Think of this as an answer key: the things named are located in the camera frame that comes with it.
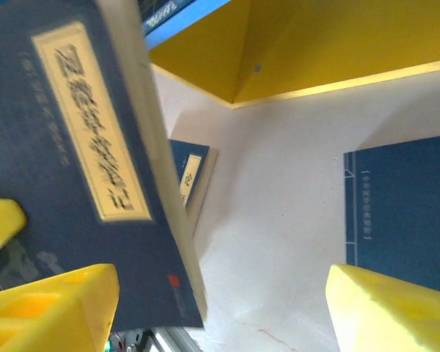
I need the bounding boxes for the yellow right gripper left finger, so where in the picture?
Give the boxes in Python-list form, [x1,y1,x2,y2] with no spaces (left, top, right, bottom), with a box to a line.
[0,263,120,352]

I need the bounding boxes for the navy book labelled Yuewei Caotang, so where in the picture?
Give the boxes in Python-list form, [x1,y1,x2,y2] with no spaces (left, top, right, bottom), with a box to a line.
[0,0,209,330]

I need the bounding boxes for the yellow pink blue bookshelf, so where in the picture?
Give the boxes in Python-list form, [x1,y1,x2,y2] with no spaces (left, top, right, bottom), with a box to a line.
[142,0,440,110]

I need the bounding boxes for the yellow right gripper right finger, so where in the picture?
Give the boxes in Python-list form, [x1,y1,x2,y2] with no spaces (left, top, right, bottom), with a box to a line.
[325,263,440,352]

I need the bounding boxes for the black base controller module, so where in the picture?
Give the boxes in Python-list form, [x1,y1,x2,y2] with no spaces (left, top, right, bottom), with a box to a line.
[101,329,158,352]

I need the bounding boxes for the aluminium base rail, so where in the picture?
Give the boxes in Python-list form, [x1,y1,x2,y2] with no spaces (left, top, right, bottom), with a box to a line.
[150,327,205,352]

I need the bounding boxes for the navy book labelled Lunyu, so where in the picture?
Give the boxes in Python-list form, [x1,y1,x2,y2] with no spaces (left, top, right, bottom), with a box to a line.
[168,139,220,238]

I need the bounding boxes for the navy book labelled Yijing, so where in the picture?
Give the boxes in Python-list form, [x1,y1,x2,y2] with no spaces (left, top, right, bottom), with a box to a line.
[343,133,440,296]

